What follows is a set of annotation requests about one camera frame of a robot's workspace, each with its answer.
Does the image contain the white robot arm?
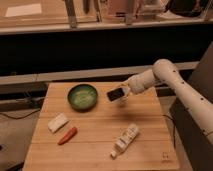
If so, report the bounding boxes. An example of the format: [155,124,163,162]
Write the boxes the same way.
[120,59,213,137]

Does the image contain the green ceramic bowl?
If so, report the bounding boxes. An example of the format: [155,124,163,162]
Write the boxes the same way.
[67,84,98,111]

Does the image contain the black eraser block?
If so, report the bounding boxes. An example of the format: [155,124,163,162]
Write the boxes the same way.
[107,88,124,101]

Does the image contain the black cable on floor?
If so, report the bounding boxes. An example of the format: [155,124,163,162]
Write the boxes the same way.
[0,108,42,120]

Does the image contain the white tube with label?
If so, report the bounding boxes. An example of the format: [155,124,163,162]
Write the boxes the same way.
[110,124,139,159]

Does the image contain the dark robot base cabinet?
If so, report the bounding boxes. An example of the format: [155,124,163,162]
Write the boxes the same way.
[170,41,213,171]

